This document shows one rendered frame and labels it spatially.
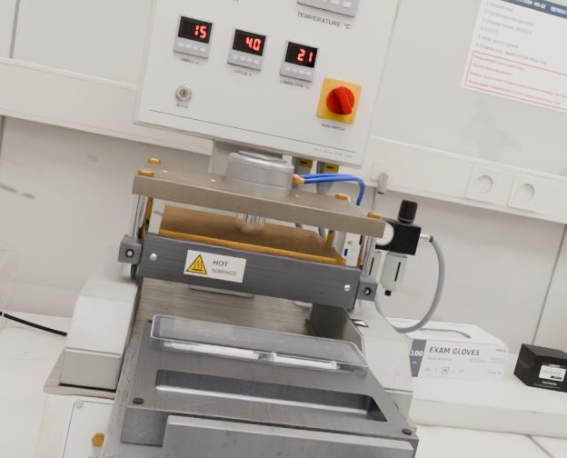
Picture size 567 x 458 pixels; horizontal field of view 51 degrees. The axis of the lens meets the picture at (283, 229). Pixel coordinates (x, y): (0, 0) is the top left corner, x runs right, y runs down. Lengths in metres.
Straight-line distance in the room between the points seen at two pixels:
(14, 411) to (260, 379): 0.50
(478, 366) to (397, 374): 0.63
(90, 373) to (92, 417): 0.04
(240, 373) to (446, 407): 0.66
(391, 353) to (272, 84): 0.41
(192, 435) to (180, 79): 0.56
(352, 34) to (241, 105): 0.18
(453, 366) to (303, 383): 0.73
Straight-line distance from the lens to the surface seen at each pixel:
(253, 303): 0.87
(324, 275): 0.63
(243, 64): 0.82
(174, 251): 0.61
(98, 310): 0.57
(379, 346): 0.61
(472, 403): 1.11
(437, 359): 1.16
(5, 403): 0.92
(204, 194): 0.61
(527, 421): 1.18
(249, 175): 0.67
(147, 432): 0.41
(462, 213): 1.35
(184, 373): 0.46
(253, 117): 0.83
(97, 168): 1.19
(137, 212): 0.62
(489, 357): 1.23
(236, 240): 0.64
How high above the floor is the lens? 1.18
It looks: 9 degrees down
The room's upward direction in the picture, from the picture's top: 12 degrees clockwise
